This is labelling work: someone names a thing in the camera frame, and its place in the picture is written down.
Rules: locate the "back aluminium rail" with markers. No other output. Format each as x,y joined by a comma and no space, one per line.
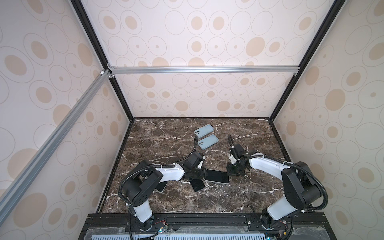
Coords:
202,70

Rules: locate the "black corner frame post left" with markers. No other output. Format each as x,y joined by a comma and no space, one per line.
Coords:
94,40

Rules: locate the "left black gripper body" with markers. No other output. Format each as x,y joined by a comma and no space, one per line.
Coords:
196,173

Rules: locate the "dark blue phone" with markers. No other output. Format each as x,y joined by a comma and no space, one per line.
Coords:
161,186

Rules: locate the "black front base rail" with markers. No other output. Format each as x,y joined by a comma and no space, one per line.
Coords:
208,226

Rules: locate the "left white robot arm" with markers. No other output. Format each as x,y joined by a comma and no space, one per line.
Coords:
139,184

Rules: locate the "far light blue phone case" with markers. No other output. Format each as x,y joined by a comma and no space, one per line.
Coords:
203,131

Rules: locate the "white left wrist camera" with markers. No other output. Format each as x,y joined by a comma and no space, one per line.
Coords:
199,161

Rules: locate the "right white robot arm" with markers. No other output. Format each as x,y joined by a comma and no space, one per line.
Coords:
301,189

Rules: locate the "black corner frame post right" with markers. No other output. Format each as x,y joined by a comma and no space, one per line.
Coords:
319,36

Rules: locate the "black corner frame post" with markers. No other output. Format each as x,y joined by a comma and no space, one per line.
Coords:
94,40
319,36

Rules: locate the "light blue phone case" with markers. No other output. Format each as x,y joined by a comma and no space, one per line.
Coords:
203,131
208,142

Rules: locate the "aluminium rail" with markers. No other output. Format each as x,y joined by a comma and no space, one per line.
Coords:
20,185
202,70

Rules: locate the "left aluminium rail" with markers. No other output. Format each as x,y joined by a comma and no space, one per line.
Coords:
20,185

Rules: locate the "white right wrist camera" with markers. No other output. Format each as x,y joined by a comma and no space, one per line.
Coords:
232,159

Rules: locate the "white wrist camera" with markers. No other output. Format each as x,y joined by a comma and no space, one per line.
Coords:
232,159
199,161

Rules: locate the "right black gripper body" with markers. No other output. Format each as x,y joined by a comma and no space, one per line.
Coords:
234,170

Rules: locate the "near light blue phone case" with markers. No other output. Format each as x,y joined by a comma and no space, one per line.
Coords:
208,142

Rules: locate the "pink phone black screen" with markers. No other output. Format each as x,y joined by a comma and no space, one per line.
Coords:
217,177

